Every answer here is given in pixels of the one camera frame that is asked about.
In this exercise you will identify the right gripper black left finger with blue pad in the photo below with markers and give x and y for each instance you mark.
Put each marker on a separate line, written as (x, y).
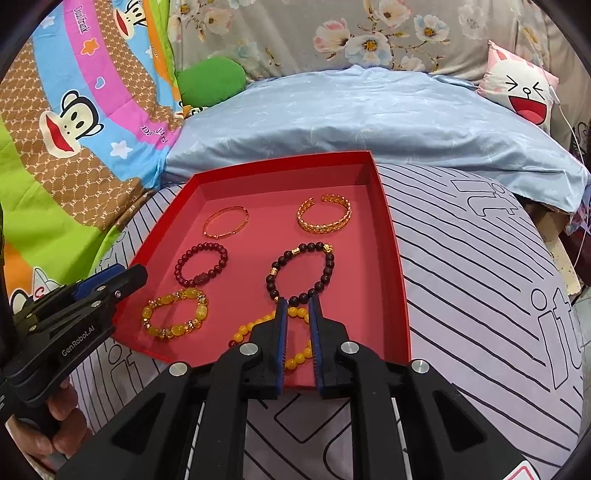
(189, 423)

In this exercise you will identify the white pink cat cushion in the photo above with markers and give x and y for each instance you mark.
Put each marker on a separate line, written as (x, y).
(520, 86)

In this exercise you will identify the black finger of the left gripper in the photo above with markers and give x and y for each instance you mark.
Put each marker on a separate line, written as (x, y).
(115, 282)

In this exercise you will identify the red cardboard tray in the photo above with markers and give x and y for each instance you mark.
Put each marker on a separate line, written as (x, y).
(335, 198)

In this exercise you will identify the black bead bracelet gold charms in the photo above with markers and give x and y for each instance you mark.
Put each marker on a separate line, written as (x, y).
(300, 273)

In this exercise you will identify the cartoon monkey colourful blanket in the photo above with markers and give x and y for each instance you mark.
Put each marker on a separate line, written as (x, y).
(89, 111)

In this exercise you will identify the green plush cushion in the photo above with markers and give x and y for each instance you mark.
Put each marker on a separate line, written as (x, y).
(210, 82)

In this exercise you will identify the person's left hand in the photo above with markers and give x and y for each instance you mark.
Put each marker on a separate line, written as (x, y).
(73, 432)

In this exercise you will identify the grey floral duvet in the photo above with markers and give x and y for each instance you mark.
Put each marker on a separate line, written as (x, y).
(279, 38)

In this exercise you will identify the thin gold bangle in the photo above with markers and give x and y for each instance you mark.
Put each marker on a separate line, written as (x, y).
(225, 222)

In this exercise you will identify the light blue pillow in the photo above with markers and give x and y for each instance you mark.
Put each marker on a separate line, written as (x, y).
(399, 117)

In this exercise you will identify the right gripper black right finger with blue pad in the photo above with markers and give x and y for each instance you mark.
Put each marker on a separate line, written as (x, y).
(408, 421)

